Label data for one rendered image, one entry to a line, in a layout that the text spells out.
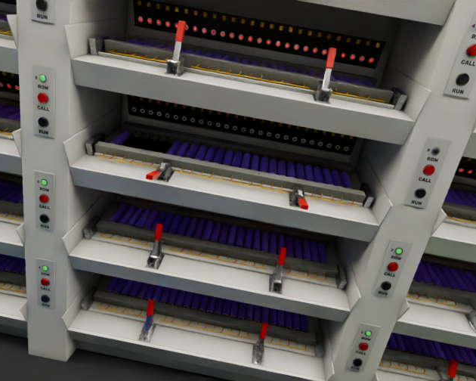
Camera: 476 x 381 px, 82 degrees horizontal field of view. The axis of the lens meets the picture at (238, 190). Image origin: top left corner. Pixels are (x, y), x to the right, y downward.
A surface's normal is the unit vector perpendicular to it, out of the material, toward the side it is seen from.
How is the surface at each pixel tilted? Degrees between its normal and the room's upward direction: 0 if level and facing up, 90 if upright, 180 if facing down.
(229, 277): 21
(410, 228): 90
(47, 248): 90
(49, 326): 90
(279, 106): 110
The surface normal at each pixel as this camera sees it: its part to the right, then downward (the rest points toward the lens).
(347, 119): -0.13, 0.57
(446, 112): -0.07, 0.26
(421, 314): 0.14, -0.80
